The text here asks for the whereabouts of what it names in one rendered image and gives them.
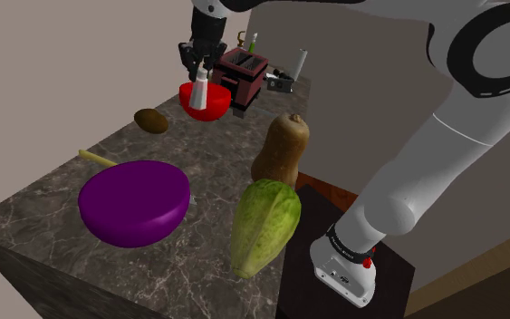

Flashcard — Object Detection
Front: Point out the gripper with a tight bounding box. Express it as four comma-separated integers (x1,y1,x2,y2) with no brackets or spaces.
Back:
177,6,228,83

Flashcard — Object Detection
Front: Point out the white shaker bottle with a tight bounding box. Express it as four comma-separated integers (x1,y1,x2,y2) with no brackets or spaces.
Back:
188,67,209,111

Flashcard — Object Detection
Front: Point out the dark red toaster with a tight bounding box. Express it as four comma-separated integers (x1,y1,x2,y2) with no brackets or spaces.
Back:
211,47,270,120

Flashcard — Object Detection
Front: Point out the red bowl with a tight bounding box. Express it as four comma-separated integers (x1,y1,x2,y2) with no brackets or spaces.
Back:
178,81,232,123

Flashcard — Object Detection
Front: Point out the black small appliance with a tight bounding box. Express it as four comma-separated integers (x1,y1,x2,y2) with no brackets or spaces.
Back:
265,72,295,95

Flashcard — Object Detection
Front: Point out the brown kiwi fruit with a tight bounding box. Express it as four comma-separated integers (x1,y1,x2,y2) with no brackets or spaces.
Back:
133,108,170,135

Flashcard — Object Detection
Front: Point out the tan butternut squash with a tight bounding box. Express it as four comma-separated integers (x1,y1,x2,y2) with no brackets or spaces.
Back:
250,112,312,190

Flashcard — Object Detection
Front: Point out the purple bowl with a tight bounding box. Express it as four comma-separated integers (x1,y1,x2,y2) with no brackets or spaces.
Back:
77,159,192,249

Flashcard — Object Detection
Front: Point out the green lettuce head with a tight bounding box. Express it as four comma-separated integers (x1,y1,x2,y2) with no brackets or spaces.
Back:
229,178,303,280

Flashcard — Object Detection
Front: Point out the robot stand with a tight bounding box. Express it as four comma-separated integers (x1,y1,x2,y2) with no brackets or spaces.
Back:
275,183,417,319

